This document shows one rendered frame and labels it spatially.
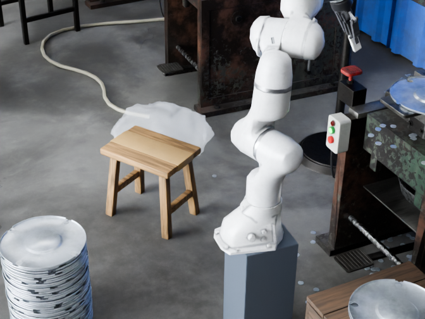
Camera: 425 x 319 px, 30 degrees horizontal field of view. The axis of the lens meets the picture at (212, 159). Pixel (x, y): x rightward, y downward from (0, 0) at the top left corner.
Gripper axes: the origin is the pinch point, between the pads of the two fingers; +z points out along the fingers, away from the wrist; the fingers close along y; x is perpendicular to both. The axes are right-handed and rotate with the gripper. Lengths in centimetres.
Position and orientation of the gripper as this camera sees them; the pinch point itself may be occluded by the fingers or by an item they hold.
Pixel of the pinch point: (355, 42)
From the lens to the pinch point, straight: 292.2
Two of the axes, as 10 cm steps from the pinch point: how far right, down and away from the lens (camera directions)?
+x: 8.3, -5.6, 1.0
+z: 3.8, 6.7, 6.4
